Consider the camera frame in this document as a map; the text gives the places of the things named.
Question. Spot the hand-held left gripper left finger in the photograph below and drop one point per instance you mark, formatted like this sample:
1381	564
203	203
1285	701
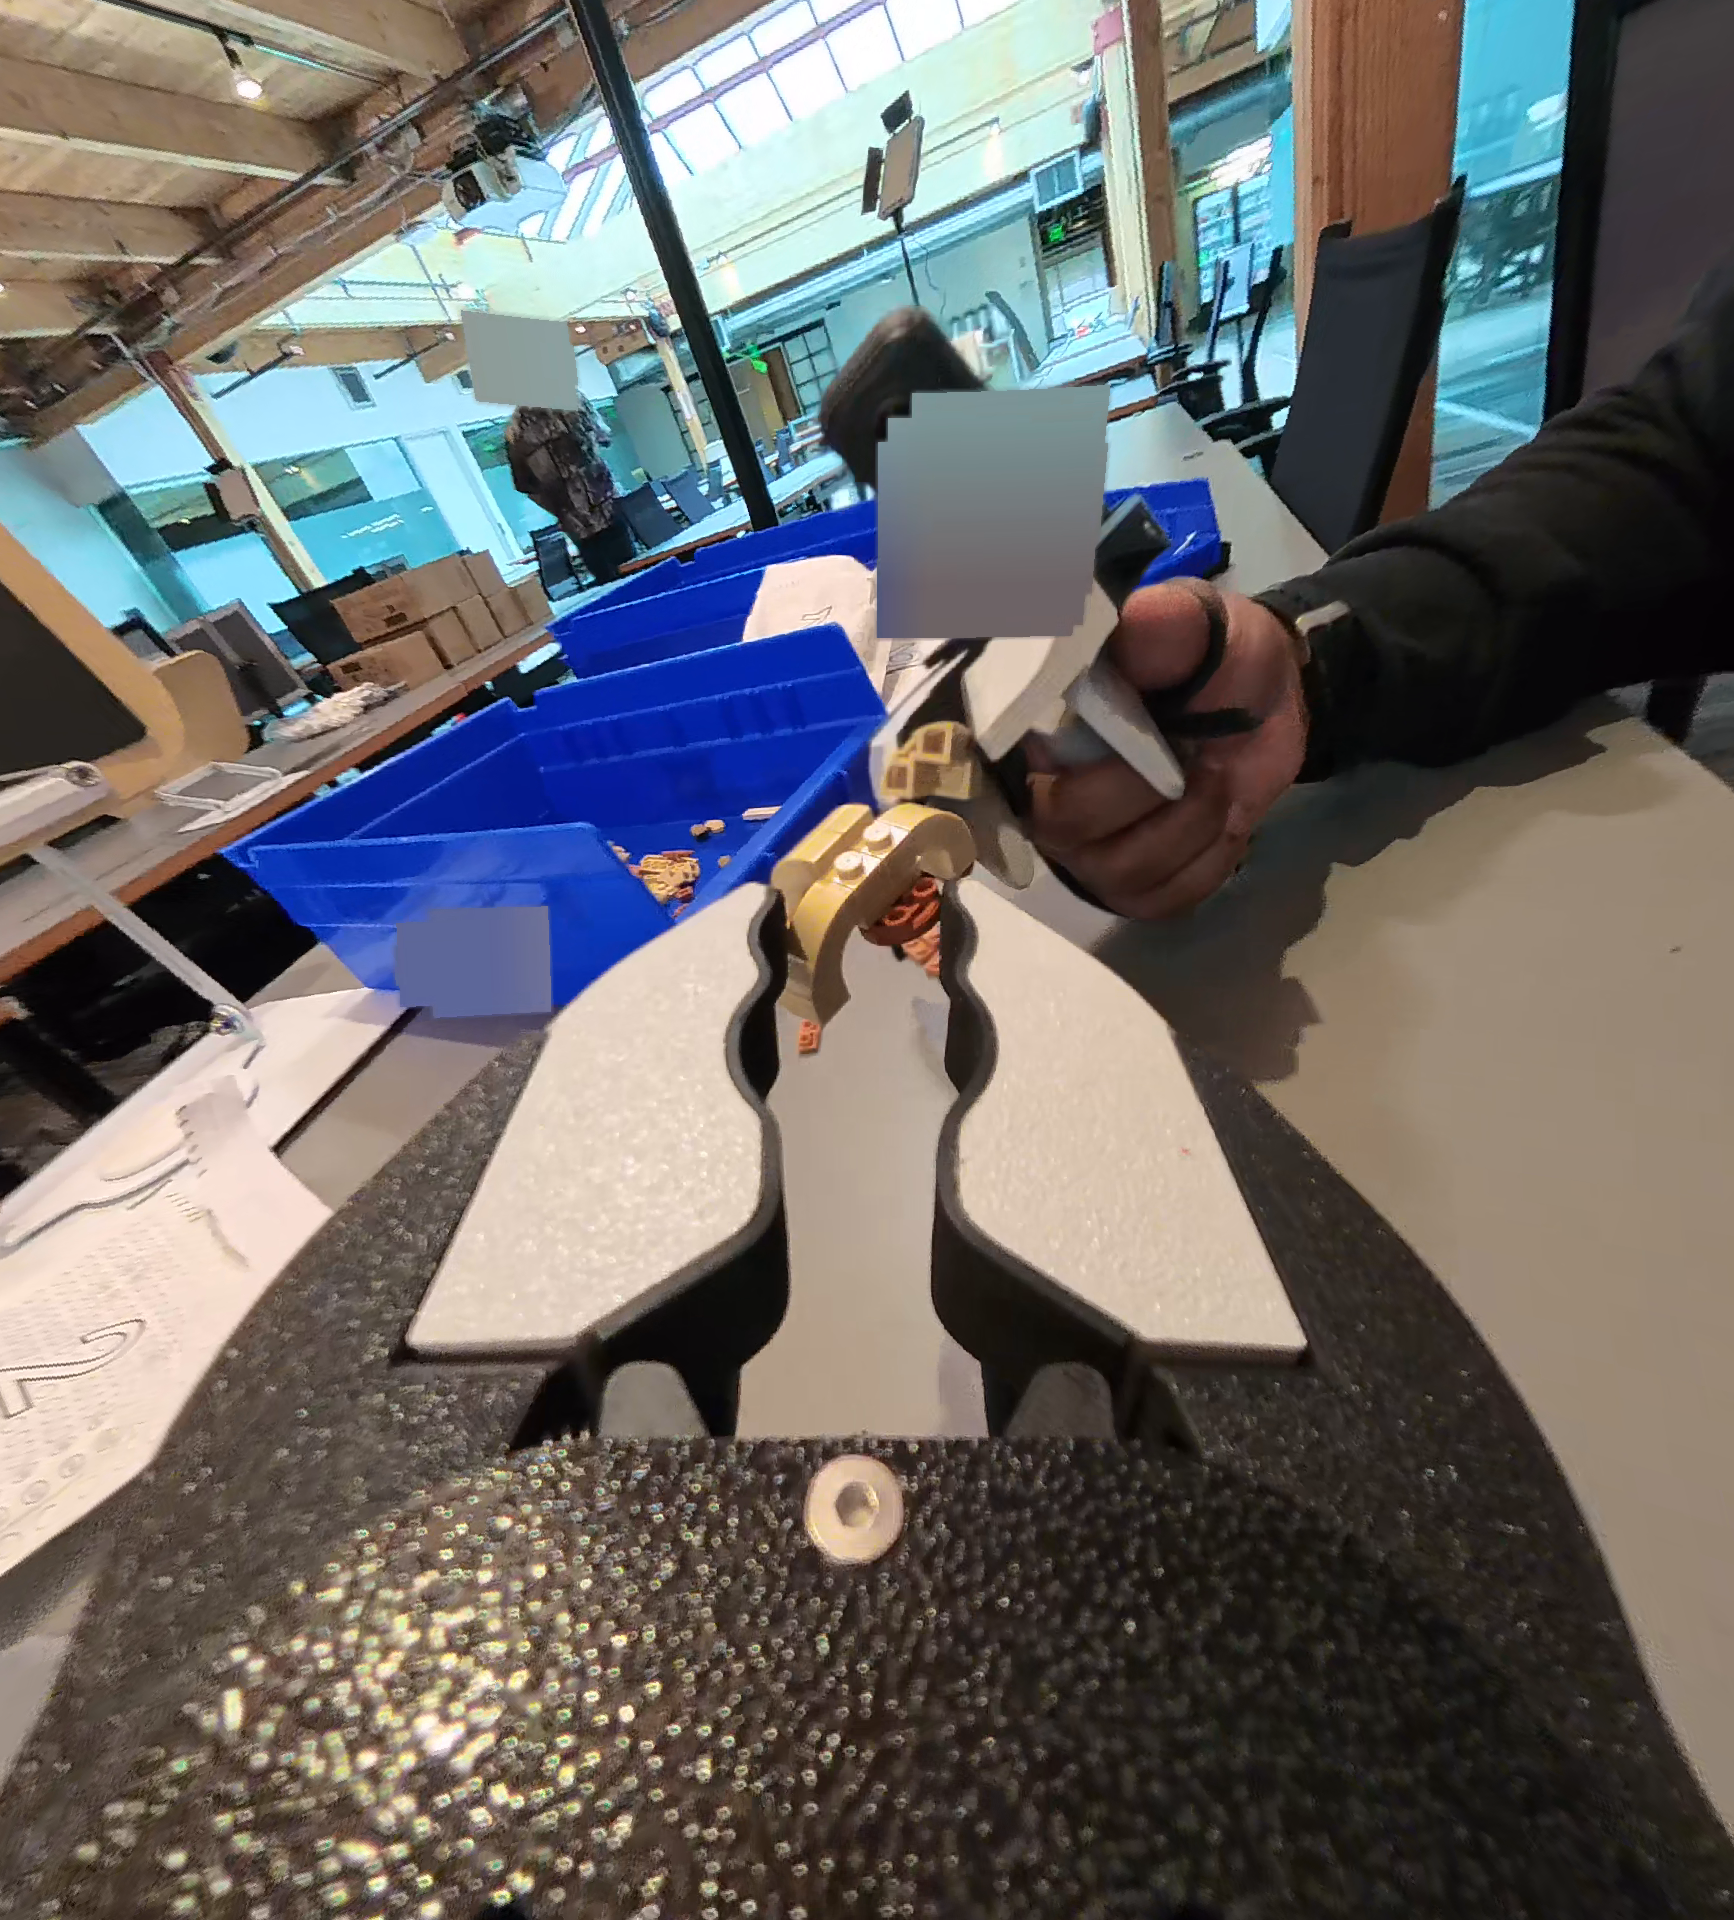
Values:
596	1185

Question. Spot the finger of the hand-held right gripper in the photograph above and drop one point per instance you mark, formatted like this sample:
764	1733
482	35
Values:
920	675
1041	675

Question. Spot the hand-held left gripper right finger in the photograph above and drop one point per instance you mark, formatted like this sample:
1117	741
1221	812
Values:
1123	1185

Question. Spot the tan curved toy brick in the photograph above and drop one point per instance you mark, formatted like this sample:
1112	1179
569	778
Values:
927	764

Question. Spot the tan brick assembly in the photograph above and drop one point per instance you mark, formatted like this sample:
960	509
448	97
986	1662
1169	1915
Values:
836	884

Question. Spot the person's right forearm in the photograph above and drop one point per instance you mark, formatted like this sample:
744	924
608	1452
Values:
1556	570

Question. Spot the wood edged grey desk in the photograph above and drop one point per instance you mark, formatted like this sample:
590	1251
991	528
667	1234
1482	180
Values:
207	849

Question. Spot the person's right hand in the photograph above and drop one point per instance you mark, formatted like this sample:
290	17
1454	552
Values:
1227	811

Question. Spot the black mesh office chair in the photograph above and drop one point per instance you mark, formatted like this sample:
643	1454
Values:
1376	375

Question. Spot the pile of toy bricks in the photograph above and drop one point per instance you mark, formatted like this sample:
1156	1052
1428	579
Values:
664	873

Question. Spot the light panel on stand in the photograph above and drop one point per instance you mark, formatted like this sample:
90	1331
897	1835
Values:
894	158

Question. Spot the black pole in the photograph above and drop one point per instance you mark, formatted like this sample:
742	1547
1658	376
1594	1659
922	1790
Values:
664	224

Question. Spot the stack of cardboard boxes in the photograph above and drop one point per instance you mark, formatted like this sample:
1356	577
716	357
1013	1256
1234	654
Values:
403	600

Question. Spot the crumpled printed paper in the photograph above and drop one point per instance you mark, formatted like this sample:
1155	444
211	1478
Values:
343	711

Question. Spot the small white tray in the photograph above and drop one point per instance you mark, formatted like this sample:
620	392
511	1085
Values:
222	783

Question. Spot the white printed paper sheet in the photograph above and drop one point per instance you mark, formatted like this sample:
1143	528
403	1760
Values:
57	1424

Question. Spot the ceiling projector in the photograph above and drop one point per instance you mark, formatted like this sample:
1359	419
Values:
482	180

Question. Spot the wooden support post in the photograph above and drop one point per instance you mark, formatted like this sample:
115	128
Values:
1376	120

